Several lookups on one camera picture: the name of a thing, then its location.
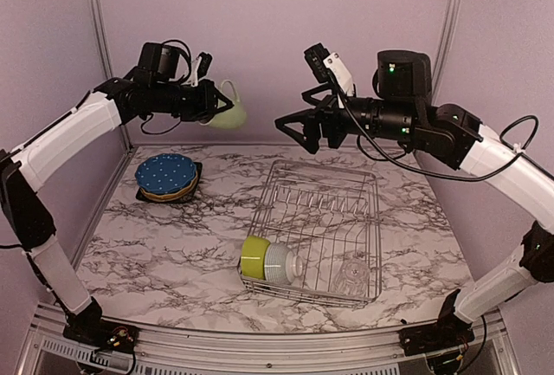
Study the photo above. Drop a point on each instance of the yellow dotted plate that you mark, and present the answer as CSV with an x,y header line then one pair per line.
x,y
170,197

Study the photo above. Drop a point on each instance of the wire dish rack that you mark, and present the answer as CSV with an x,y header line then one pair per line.
x,y
326,215

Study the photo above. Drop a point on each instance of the black floral square plate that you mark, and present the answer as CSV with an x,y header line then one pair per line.
x,y
184,199

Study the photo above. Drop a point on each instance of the white striped bowl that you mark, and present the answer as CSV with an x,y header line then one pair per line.
x,y
282,265

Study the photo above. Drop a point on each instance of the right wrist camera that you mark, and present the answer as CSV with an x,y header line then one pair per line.
x,y
328,66

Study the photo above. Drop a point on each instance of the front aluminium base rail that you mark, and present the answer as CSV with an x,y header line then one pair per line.
x,y
168,350

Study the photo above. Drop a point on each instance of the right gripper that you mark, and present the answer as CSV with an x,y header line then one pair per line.
x,y
330,110

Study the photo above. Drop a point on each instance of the aluminium frame post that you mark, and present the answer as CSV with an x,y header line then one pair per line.
x,y
447,37
101,38

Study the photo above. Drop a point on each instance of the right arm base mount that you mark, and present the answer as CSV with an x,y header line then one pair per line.
x,y
432,337

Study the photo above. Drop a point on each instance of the lime green bowl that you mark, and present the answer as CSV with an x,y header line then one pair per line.
x,y
253,253

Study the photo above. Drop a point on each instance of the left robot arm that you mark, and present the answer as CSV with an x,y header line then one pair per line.
x,y
30,168

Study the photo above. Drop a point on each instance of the right aluminium frame post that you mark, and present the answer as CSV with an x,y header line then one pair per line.
x,y
447,37

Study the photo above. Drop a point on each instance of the pale green mug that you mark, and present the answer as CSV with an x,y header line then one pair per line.
x,y
233,118

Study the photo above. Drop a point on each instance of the blue dotted plate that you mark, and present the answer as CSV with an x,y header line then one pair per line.
x,y
165,173

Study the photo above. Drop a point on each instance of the clear glass cup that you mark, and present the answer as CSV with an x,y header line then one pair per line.
x,y
352,278

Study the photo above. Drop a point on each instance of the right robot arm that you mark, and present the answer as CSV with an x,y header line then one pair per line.
x,y
401,110

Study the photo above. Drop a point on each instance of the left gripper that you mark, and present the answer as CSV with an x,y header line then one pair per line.
x,y
208,91

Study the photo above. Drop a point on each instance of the left aluminium frame post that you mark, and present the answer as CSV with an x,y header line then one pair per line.
x,y
101,38

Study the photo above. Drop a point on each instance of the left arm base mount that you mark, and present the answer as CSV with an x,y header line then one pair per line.
x,y
104,335

